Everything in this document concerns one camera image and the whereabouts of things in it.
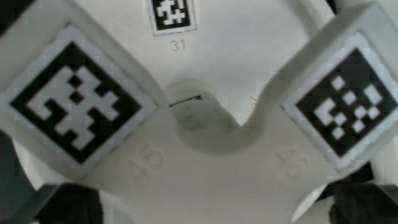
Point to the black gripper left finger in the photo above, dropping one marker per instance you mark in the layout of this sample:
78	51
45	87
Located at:
55	204

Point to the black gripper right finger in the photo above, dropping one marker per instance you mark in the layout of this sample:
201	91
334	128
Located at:
365	200

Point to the white cross-shaped table base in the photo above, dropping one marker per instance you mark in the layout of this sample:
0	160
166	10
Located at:
201	160

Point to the white round table top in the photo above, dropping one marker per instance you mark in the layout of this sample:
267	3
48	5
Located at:
237	50

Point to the white cylindrical table leg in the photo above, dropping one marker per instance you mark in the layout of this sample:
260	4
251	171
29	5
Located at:
203	117

